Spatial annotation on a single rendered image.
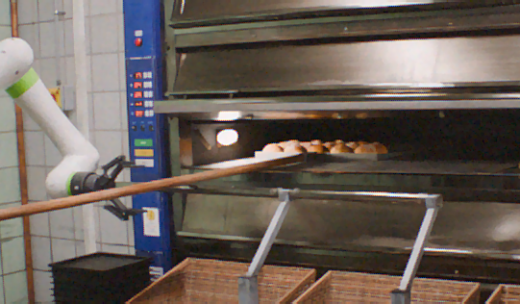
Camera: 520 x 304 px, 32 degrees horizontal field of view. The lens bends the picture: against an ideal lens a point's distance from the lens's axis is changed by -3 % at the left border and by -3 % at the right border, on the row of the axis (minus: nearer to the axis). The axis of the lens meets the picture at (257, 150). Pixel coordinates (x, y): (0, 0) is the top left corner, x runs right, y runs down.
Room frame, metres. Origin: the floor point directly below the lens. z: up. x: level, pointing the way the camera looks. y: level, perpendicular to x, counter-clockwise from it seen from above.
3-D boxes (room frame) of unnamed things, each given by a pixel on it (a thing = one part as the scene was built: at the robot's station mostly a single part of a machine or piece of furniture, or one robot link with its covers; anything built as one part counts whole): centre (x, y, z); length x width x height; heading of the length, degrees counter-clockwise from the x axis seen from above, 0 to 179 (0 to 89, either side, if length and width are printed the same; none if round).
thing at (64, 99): (3.79, 0.80, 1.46); 0.10 x 0.07 x 0.10; 55
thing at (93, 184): (2.89, 0.48, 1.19); 0.09 x 0.07 x 0.08; 55
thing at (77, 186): (2.93, 0.54, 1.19); 0.12 x 0.06 x 0.09; 145
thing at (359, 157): (3.77, -0.32, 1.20); 0.55 x 0.36 x 0.03; 55
